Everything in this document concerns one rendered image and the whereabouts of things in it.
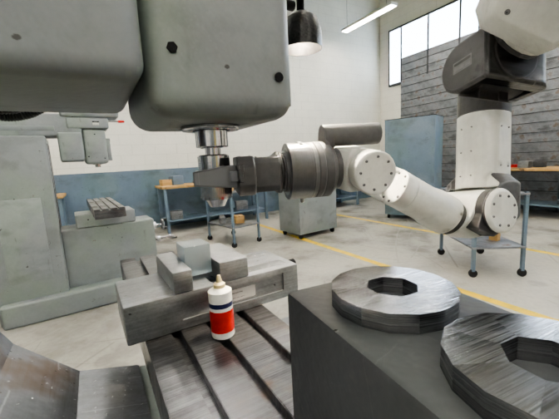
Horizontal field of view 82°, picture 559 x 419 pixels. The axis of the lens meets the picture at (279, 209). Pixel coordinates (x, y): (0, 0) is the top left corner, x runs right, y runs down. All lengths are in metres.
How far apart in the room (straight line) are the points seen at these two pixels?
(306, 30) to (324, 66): 8.64
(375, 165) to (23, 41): 0.41
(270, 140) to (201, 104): 7.60
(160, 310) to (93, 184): 6.39
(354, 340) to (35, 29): 0.35
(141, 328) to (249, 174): 0.33
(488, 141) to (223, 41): 0.50
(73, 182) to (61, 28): 6.62
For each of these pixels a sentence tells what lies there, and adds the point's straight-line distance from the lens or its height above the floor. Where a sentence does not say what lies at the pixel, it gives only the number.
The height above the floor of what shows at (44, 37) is 1.37.
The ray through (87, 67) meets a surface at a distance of 0.36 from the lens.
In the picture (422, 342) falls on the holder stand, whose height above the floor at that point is 1.15.
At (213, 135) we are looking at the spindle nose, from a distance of 0.47.
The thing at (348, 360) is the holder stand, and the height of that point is 1.14.
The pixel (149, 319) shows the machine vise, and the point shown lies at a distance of 0.62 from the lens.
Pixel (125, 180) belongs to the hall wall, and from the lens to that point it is 6.98.
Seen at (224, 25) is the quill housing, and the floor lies 1.41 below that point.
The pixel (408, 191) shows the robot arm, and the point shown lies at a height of 1.19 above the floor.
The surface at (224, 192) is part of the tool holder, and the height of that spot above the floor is 1.21.
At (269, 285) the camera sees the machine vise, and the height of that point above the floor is 1.00.
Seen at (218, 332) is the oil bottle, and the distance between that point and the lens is 0.59.
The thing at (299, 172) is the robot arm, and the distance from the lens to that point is 0.46.
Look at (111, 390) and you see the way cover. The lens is 0.66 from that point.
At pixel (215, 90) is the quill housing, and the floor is 1.34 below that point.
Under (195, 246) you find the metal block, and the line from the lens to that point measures 0.65.
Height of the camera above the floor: 1.26
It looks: 9 degrees down
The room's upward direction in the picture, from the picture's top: 3 degrees counter-clockwise
